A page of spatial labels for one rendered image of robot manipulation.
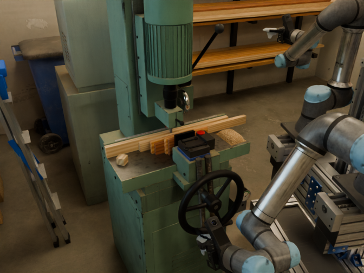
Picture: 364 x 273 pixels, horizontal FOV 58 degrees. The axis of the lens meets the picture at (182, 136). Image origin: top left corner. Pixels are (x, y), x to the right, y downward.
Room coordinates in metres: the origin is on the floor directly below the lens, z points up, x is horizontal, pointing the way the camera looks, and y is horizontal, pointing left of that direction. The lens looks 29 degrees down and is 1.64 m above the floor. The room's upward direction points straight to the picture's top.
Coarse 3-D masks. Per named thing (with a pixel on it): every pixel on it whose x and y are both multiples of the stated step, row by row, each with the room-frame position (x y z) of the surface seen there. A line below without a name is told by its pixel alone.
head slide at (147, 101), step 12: (144, 24) 1.29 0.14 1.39; (144, 36) 1.29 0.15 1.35; (144, 48) 1.29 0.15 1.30; (144, 60) 1.29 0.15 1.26; (144, 72) 1.30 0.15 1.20; (144, 84) 1.31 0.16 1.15; (156, 84) 1.31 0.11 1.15; (144, 96) 1.31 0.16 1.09; (156, 96) 1.31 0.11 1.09; (144, 108) 1.32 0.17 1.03
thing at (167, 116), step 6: (156, 102) 1.30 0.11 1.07; (162, 102) 1.30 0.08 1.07; (156, 108) 1.29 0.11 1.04; (162, 108) 1.24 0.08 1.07; (174, 108) 1.24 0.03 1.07; (180, 108) 1.24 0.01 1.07; (156, 114) 1.30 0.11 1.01; (162, 114) 1.24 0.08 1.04; (168, 114) 1.19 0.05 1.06; (174, 114) 1.20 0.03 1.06; (180, 114) 1.22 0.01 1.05; (162, 120) 1.24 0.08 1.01; (168, 120) 1.19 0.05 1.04; (174, 120) 1.20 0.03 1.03; (180, 120) 1.22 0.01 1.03; (168, 126) 1.19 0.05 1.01; (174, 126) 1.20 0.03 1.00
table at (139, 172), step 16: (224, 144) 1.23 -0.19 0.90; (240, 144) 1.23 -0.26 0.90; (112, 160) 1.11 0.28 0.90; (128, 160) 1.11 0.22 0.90; (144, 160) 1.11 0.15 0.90; (160, 160) 1.11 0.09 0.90; (224, 160) 1.19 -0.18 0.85; (112, 176) 1.07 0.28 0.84; (128, 176) 1.00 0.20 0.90; (144, 176) 1.01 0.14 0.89; (160, 176) 1.04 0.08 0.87; (176, 176) 1.04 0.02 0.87
